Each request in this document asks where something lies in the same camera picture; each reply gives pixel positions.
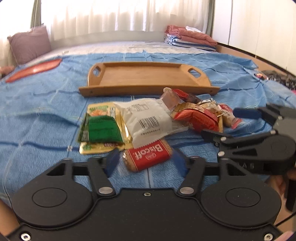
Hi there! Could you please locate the red Biscoff biscuit packet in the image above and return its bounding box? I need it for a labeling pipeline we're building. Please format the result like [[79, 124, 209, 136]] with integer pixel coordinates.
[[123, 140, 173, 172]]

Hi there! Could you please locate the red crinkled snack bag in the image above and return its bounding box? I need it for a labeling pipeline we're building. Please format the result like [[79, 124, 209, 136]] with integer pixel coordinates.
[[171, 109, 219, 133]]

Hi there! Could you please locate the green snack packet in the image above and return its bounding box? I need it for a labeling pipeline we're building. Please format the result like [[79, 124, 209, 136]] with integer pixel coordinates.
[[77, 113, 123, 144]]

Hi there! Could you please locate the sunflower seed snack packet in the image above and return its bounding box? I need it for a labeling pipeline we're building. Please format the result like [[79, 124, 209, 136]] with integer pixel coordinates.
[[197, 98, 223, 116]]

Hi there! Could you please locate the yellow snack packet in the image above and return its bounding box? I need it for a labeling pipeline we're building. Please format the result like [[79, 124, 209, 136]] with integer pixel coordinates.
[[77, 102, 133, 155]]

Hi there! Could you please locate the brown red chocolate bar wrapper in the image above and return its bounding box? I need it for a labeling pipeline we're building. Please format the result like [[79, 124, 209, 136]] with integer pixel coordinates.
[[163, 87, 201, 104]]

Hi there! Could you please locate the white barcode snack packet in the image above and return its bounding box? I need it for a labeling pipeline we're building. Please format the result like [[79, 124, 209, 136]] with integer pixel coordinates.
[[114, 98, 188, 148]]

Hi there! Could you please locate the clear nut bar packet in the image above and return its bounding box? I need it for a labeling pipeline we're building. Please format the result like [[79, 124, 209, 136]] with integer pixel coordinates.
[[160, 87, 183, 111]]

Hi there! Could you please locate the wooden serving tray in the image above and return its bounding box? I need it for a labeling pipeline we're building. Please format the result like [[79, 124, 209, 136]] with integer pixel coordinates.
[[79, 62, 220, 97]]

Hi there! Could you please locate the blue checked bed sheet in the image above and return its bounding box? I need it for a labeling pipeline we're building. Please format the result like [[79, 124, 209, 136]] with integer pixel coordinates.
[[1, 52, 295, 203]]

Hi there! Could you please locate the folded red blanket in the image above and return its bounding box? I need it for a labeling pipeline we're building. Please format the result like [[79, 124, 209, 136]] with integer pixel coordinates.
[[165, 25, 217, 47]]

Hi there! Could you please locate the white folded cloth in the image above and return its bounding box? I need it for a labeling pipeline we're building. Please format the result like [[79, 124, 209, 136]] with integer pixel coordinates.
[[185, 26, 202, 33]]

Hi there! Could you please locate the folded blue striped blanket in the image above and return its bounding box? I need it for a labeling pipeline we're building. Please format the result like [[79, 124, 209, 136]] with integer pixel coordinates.
[[164, 34, 217, 52]]

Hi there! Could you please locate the red plastic tray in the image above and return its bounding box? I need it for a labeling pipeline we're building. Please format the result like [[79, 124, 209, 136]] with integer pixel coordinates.
[[6, 58, 62, 83]]

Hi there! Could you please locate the purple pillow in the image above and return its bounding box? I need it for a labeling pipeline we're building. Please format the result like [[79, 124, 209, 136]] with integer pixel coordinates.
[[7, 26, 52, 65]]

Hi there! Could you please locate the white sheer curtain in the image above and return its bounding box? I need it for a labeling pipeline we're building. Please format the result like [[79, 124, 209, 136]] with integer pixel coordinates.
[[41, 1, 210, 41]]

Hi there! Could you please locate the green side curtain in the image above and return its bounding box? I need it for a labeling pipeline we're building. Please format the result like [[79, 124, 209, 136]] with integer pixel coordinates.
[[30, 0, 42, 29]]

